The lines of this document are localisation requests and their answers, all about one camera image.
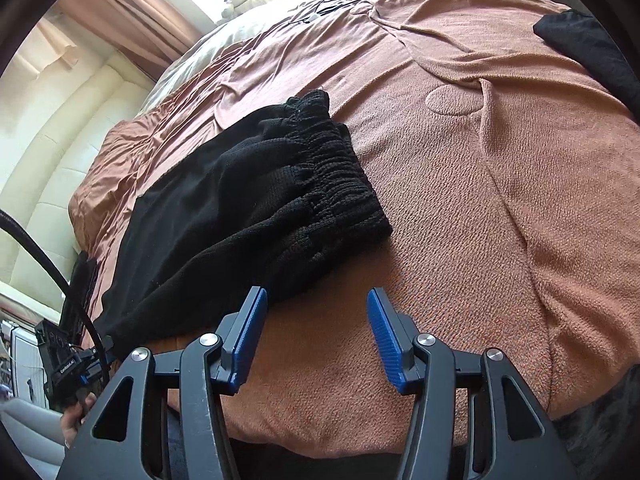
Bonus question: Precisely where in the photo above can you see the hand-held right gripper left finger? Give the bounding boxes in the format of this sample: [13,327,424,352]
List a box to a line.
[55,286,269,480]

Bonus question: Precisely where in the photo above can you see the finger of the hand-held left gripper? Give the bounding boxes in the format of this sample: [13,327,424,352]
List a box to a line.
[61,252,99,343]

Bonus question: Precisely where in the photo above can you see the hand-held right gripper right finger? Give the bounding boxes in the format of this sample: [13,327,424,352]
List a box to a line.
[366,287,583,480]

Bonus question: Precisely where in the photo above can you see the black knit pants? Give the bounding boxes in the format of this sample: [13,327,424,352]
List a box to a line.
[92,89,393,351]

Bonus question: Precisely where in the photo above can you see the person's left hand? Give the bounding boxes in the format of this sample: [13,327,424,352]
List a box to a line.
[60,392,98,450]

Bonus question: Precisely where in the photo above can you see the white bedside cabinet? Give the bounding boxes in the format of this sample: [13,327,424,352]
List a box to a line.
[7,327,51,406]

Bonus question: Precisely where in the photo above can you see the cream leather headboard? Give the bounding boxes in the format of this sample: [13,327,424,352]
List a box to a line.
[0,52,157,303]

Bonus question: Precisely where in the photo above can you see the brown blanket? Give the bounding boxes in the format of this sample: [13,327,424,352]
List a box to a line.
[67,0,640,461]

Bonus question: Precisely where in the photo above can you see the dark grey fuzzy cloth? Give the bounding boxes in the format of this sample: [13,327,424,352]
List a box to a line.
[550,375,640,480]

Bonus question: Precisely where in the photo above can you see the cream hanging cloth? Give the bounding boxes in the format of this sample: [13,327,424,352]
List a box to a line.
[9,14,103,83]

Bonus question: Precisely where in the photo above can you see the cream duvet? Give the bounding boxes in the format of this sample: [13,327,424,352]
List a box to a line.
[140,0,313,113]

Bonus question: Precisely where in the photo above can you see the pink curtain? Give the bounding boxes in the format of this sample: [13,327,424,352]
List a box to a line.
[50,0,213,82]

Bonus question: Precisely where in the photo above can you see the white stuffed toy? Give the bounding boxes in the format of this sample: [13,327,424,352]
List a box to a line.
[220,0,266,21]

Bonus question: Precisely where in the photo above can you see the black folded garment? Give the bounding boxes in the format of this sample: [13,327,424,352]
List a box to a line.
[532,7,640,126]

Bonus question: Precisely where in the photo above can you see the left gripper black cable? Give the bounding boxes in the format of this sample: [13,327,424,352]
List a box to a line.
[0,209,115,378]

